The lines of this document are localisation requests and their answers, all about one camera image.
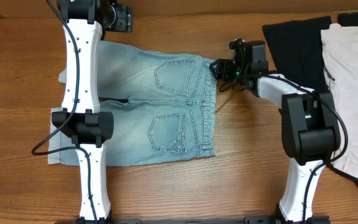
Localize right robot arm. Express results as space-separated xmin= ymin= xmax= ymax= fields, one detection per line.
xmin=209 ymin=39 xmax=346 ymax=224

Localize black t-shirt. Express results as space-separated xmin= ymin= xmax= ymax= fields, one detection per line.
xmin=262 ymin=12 xmax=358 ymax=187

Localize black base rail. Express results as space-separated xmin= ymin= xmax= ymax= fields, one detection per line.
xmin=56 ymin=216 xmax=331 ymax=224

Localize beige cloth garment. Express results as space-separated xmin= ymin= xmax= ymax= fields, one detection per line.
xmin=321 ymin=24 xmax=358 ymax=179

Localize light blue denim shorts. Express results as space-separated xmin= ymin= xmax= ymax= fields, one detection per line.
xmin=47 ymin=40 xmax=218 ymax=167

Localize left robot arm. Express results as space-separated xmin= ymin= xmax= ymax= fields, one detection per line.
xmin=52 ymin=1 xmax=133 ymax=223

